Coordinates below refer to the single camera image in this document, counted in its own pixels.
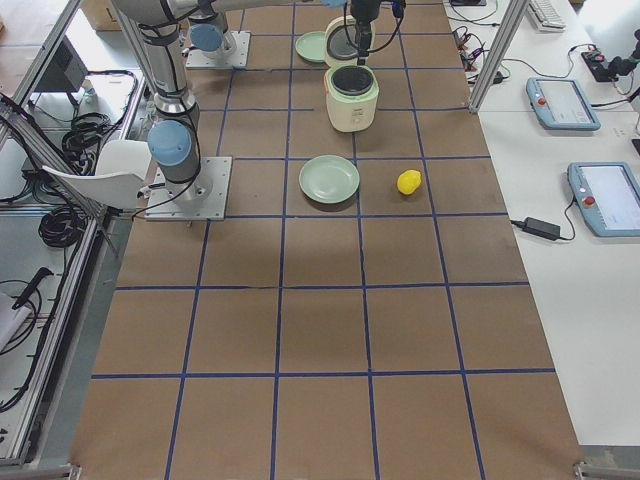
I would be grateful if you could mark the far teach pendant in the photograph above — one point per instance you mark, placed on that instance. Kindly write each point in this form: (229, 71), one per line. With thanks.
(561, 104)

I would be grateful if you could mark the near teach pendant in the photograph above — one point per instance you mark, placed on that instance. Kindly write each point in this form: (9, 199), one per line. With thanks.
(607, 195)

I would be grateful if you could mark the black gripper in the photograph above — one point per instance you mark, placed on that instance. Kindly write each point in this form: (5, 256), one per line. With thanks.
(364, 11)

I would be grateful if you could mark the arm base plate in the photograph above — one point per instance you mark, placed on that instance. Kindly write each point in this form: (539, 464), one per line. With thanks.
(204, 199)
(238, 60)

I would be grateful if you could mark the teach pendant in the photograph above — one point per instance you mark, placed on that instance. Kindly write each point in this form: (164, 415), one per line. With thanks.
(561, 104)
(607, 195)

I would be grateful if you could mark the green plate far side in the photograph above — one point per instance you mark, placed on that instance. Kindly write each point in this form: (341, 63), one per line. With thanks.
(311, 46)

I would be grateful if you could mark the white keyboard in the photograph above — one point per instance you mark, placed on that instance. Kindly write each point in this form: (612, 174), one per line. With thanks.
(544, 16)

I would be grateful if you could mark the green plate near lemon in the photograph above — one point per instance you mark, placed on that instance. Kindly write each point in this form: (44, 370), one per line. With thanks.
(329, 179)

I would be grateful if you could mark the white rice cooker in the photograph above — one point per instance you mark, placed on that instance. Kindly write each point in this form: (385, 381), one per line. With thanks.
(351, 90)

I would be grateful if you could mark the cardboard box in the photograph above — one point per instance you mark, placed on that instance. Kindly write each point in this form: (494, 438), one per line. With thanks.
(101, 15)

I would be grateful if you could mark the black power adapter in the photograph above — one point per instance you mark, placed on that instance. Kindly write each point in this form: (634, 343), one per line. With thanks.
(541, 229)

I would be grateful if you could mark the yellow lemon toy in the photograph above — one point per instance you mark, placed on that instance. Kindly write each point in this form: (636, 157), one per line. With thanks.
(409, 181)

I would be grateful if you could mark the aluminium frame post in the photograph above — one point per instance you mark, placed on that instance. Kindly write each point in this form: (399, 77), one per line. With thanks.
(507, 29)

